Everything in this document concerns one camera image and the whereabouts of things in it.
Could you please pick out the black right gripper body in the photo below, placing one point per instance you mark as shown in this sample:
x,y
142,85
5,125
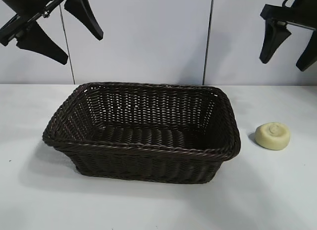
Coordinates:
x,y
302,10

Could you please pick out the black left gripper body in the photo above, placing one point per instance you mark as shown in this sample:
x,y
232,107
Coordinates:
x,y
32,2

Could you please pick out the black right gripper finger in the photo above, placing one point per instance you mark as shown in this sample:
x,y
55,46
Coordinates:
x,y
309,58
273,39

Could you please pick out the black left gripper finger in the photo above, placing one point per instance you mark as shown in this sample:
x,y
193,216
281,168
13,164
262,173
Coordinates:
x,y
84,14
42,44

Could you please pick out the pale yellow egg yolk pastry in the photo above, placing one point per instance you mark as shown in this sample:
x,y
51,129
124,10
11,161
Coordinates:
x,y
271,138

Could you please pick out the dark brown wicker basket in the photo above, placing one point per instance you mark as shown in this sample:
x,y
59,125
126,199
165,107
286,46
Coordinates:
x,y
148,163

